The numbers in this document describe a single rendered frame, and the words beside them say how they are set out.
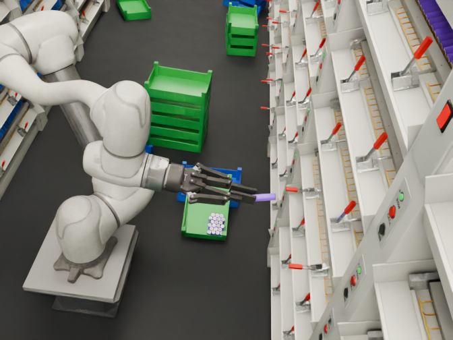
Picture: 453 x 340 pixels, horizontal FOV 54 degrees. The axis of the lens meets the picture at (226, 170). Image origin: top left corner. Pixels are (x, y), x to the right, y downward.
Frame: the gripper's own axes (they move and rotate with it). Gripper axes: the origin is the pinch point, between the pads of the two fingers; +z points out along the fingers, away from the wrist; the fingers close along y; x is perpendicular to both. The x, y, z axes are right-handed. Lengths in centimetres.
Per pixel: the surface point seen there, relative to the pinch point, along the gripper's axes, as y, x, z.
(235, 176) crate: 81, 78, 13
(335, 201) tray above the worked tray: -6.3, -12.1, 20.2
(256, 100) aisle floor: 151, 78, 21
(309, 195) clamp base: 11.6, 6.4, 21.9
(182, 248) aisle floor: 34, 82, -7
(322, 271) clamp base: -14.1, 6.3, 24.3
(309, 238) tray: -3.1, 7.9, 21.9
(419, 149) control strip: -33, -53, 12
